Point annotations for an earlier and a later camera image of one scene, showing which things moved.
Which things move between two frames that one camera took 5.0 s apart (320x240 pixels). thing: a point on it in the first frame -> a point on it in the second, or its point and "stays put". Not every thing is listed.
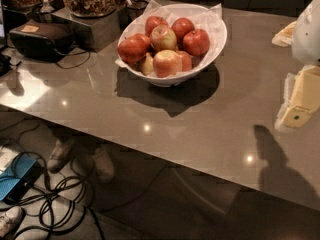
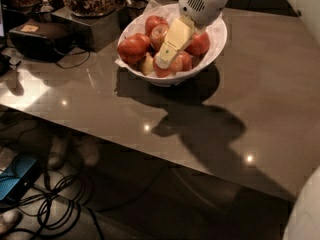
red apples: [204, 17] stays put
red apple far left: [133, 48] stays put
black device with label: [42, 40] stays put
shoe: [103, 165] -> [89, 151]
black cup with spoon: [136, 9] stays put
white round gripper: [307, 37] -> [202, 6]
